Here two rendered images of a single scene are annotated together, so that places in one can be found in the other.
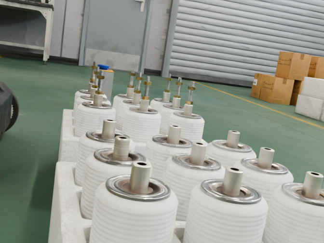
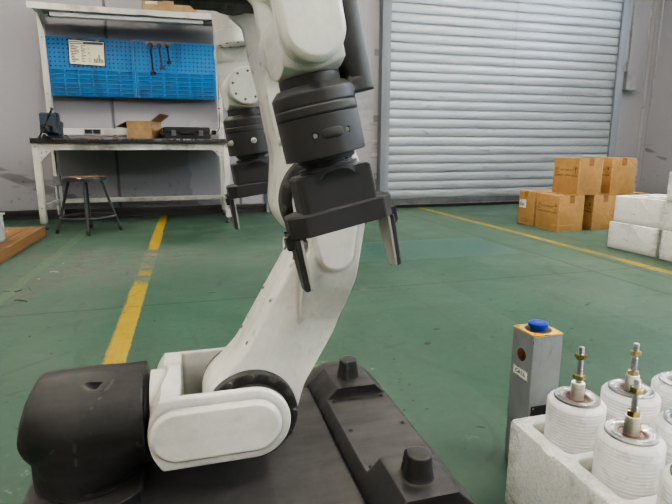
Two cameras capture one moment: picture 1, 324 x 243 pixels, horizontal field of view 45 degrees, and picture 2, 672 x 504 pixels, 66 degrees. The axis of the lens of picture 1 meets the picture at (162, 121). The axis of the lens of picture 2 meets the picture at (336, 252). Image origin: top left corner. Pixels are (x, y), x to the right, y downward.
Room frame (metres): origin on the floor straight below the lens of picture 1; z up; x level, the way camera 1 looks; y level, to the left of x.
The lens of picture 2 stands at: (0.36, 0.66, 0.68)
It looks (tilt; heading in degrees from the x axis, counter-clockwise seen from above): 12 degrees down; 359
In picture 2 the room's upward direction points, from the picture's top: straight up
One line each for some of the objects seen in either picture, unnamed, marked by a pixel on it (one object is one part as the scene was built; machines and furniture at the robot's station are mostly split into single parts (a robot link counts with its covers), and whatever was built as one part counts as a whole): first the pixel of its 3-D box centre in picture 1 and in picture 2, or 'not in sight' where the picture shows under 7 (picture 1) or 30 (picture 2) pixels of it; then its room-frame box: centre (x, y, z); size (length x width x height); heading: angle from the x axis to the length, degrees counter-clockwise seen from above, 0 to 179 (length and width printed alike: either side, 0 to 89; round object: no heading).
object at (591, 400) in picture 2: (91, 92); (576, 397); (1.19, 0.23, 0.25); 0.08 x 0.08 x 0.01
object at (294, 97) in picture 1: (300, 92); (591, 210); (4.77, -1.60, 0.15); 0.30 x 0.24 x 0.30; 16
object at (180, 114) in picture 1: (187, 115); not in sight; (1.03, -0.06, 0.25); 0.08 x 0.08 x 0.01
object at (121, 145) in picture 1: (121, 148); not in sight; (0.54, 0.05, 0.26); 0.02 x 0.02 x 0.03
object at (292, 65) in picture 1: (292, 65); (577, 175); (4.73, -1.43, 0.45); 0.30 x 0.24 x 0.30; 17
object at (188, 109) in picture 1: (187, 110); not in sight; (1.03, -0.06, 0.26); 0.02 x 0.02 x 0.03
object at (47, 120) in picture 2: not in sight; (51, 124); (4.72, 2.95, 0.87); 0.41 x 0.17 x 0.25; 15
